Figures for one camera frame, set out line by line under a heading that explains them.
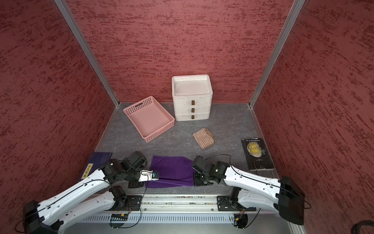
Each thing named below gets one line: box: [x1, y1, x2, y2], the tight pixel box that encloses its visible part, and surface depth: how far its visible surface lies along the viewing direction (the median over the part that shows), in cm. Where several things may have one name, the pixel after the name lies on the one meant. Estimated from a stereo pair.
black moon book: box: [240, 137, 276, 172], surface depth 92 cm
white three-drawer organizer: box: [171, 74, 213, 122], surface depth 102 cm
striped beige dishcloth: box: [192, 127, 215, 150], surface depth 99 cm
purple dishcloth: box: [145, 155, 195, 189], surface depth 89 cm
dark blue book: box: [80, 152, 113, 180], surface depth 90 cm
